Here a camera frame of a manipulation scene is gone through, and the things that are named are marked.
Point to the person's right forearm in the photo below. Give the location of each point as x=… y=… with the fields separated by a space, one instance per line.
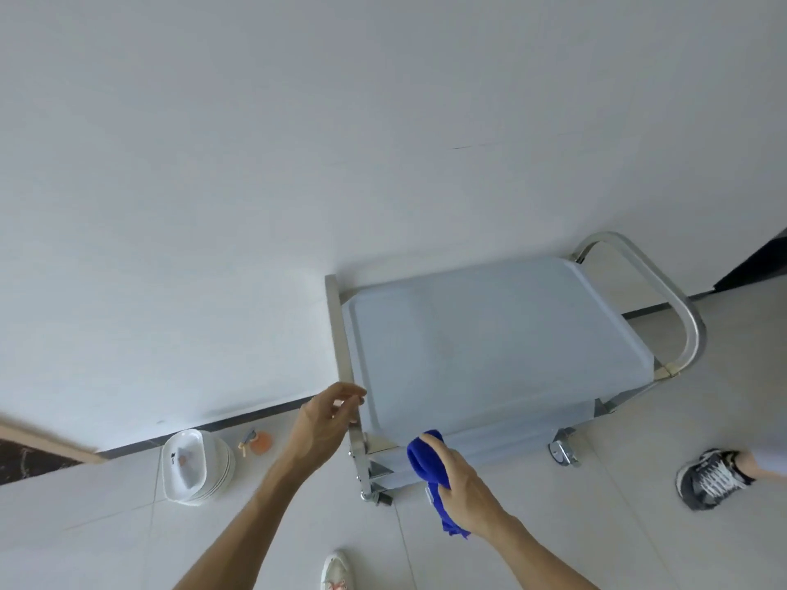
x=541 y=556

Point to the wooden door frame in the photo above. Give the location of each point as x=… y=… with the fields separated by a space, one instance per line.
x=49 y=437

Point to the person's right hand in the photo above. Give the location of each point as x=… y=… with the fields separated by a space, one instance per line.
x=470 y=494

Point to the person's left forearm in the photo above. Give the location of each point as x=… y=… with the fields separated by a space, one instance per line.
x=246 y=528

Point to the person's right fingers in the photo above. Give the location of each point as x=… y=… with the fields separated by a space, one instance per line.
x=444 y=454

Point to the white rectangular dish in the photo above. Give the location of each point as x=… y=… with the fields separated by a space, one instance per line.
x=183 y=463

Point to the blue cleaning cloth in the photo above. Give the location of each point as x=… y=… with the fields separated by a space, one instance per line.
x=424 y=463

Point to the person's left fingers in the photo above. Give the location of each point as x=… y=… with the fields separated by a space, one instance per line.
x=345 y=396

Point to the person's left hand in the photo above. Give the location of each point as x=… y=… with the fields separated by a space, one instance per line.
x=320 y=433

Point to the person's white shoe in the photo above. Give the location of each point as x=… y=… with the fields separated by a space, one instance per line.
x=336 y=571

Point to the steel caster wheel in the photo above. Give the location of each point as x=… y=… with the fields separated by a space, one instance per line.
x=376 y=497
x=564 y=451

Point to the stack of white round plates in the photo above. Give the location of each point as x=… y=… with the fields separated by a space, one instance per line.
x=216 y=463

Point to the steel cart with grey trays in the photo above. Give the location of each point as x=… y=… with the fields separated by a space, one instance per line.
x=492 y=344

